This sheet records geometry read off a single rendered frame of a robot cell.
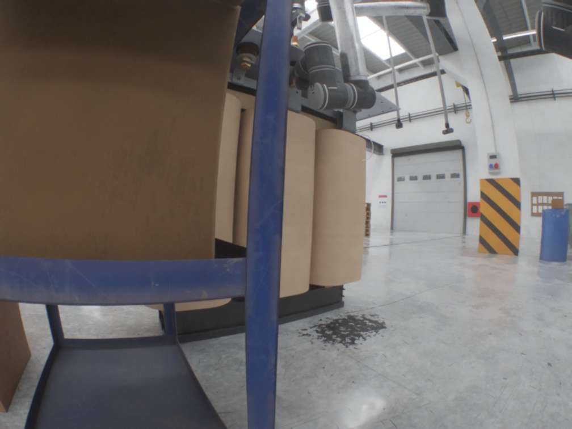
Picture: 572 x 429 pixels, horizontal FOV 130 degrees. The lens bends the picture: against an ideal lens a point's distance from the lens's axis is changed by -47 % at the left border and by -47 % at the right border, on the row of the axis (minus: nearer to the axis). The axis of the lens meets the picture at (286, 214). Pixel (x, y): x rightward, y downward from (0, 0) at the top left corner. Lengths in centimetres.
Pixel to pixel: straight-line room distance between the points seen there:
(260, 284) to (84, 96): 23
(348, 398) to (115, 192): 85
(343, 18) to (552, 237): 468
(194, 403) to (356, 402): 49
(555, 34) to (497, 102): 481
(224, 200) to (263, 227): 78
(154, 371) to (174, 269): 61
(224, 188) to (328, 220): 61
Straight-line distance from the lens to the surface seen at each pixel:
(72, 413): 70
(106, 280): 20
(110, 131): 22
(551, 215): 510
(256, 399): 29
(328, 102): 93
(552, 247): 510
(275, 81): 26
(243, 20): 42
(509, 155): 571
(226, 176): 100
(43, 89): 25
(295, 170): 116
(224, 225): 100
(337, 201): 137
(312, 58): 97
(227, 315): 123
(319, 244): 137
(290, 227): 113
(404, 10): 179
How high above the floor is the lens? 58
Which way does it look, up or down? level
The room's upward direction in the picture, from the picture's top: 2 degrees clockwise
